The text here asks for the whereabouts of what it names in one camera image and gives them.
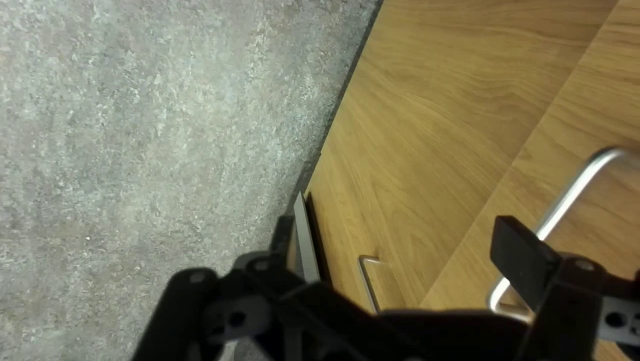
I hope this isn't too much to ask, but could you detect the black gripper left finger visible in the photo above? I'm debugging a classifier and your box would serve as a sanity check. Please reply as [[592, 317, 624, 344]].
[[131, 214, 375, 361]]

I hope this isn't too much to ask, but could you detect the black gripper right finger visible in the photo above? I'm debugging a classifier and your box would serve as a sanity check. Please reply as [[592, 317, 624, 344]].
[[487, 214, 640, 361]]

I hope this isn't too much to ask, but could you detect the silver drawer handle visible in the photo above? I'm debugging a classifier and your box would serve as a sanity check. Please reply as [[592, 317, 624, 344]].
[[487, 147, 640, 317]]

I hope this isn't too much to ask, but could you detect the wooden drawer cabinet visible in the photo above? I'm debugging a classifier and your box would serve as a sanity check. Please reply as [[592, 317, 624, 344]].
[[286, 0, 618, 317]]

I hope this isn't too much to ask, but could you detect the small silver cabinet handle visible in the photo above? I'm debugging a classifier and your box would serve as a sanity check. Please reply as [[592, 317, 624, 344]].
[[358, 254, 383, 314]]

